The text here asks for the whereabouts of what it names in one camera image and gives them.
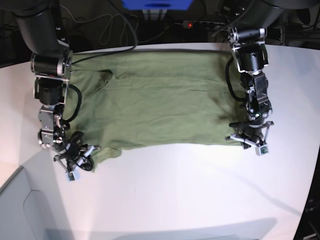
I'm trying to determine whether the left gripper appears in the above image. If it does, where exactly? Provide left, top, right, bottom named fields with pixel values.
left=225, top=119, right=274, bottom=157

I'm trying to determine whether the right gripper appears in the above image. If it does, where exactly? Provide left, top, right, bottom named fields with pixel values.
left=53, top=132, right=100, bottom=182

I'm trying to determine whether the green T-shirt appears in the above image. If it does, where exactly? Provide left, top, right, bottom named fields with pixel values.
left=67, top=51, right=246, bottom=166

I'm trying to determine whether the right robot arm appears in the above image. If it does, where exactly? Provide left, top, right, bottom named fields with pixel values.
left=0, top=0, right=99, bottom=182

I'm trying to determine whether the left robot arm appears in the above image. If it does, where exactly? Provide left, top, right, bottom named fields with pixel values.
left=213, top=0, right=284, bottom=156

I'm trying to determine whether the grey panel at table corner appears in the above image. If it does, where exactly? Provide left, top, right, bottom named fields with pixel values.
left=0, top=167, right=54, bottom=240

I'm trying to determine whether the black power strip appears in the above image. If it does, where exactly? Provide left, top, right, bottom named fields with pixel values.
left=174, top=20, right=225, bottom=31

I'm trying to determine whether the blue plastic box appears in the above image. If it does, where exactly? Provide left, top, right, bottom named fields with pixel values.
left=122, top=0, right=193, bottom=11

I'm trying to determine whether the grey cable on floor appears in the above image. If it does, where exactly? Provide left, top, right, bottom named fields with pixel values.
left=59, top=4, right=171, bottom=46

